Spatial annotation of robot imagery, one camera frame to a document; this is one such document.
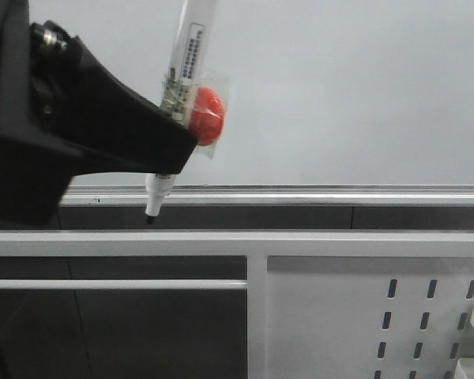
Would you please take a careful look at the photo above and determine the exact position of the white whiteboard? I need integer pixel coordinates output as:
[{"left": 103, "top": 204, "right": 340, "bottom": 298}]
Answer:
[{"left": 23, "top": 0, "right": 474, "bottom": 187}]

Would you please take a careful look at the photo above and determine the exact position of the red round magnet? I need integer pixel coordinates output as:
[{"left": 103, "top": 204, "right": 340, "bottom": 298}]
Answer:
[{"left": 187, "top": 72, "right": 230, "bottom": 159}]

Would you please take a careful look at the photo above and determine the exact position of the white metal frame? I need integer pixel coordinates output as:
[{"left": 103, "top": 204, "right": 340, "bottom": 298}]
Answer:
[{"left": 0, "top": 231, "right": 474, "bottom": 378}]

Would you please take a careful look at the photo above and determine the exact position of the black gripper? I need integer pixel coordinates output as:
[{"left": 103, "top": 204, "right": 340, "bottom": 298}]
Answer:
[{"left": 0, "top": 1, "right": 196, "bottom": 226}]

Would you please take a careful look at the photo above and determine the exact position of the aluminium whiteboard tray rail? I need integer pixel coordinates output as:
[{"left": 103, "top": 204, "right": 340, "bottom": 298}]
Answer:
[{"left": 61, "top": 185, "right": 474, "bottom": 207}]

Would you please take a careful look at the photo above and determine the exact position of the white whiteboard marker pen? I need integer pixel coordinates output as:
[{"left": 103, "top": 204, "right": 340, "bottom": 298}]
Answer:
[{"left": 145, "top": 0, "right": 221, "bottom": 225}]

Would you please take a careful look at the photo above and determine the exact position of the white perforated panel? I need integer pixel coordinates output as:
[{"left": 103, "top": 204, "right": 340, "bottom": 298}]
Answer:
[{"left": 266, "top": 257, "right": 474, "bottom": 378}]

